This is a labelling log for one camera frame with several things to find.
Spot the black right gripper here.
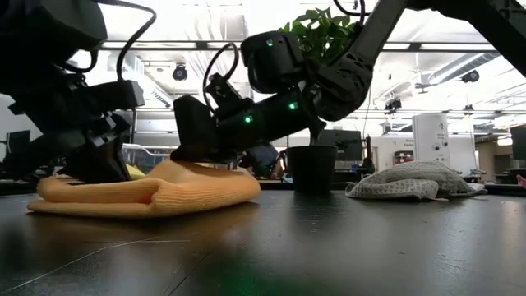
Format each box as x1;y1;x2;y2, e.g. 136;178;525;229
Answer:
170;95;275;164

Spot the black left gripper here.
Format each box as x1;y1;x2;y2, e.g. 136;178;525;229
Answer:
0;69;136;185

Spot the orange microfiber towel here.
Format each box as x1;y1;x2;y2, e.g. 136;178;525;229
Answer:
26;159;262;219

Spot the pale waffle weave towel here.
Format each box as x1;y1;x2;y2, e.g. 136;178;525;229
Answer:
344;160;489;202

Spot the person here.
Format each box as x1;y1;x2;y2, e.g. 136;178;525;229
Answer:
242;142;288;178

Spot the black computer monitor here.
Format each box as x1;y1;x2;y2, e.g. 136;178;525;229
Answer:
509;125;526;161
6;129;32;155
320;129;363;162

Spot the green potted plant black pot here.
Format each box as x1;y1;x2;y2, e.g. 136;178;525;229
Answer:
277;7;362;194

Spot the black table mat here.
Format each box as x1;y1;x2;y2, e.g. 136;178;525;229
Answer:
0;191;526;296

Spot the white pillar machine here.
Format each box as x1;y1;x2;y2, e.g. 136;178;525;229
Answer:
412;113;451;168

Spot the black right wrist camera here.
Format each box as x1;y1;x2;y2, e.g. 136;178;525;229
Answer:
204;72;244;121

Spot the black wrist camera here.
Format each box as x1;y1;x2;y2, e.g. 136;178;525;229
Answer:
87;79;145;111
204;72;244;121

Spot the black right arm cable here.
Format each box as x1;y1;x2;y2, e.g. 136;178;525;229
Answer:
202;42;240;98

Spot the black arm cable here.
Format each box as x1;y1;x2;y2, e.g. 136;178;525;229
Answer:
94;0;158;81
202;42;240;98

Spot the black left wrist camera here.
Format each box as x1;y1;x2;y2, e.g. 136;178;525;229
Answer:
87;79;145;111

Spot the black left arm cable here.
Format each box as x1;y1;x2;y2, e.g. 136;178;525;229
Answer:
94;0;158;81

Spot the red white wall box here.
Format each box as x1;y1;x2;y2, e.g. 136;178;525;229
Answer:
393;150;415;166

